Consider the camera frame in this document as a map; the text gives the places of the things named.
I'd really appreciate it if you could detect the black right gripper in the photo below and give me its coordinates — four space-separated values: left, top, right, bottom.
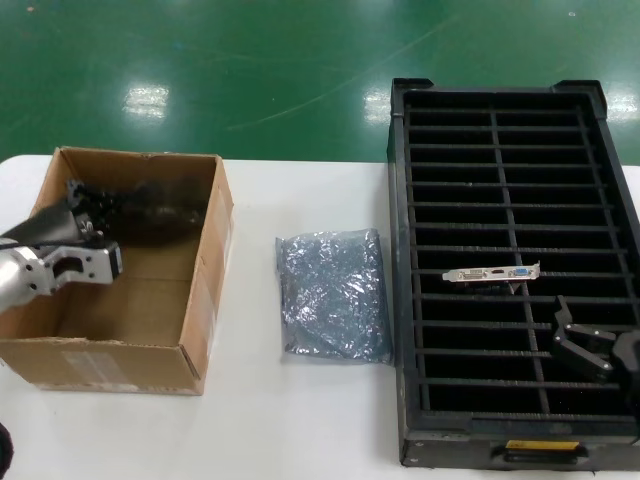
548 294 640 389

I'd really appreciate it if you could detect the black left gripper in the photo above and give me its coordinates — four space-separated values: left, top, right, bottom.
0 179 119 251

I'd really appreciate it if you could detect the clear plastic bag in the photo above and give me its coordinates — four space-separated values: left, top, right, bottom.
99 172 207 242

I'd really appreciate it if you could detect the open brown cardboard box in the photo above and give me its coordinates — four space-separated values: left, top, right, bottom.
0 145 236 397

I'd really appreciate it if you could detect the black slotted storage container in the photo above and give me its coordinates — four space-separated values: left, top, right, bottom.
387 77 640 474

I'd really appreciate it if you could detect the grey anti-static plastic bag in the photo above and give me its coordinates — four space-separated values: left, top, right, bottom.
274 227 395 367

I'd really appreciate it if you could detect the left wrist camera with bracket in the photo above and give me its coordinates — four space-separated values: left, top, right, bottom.
29 239 125 297

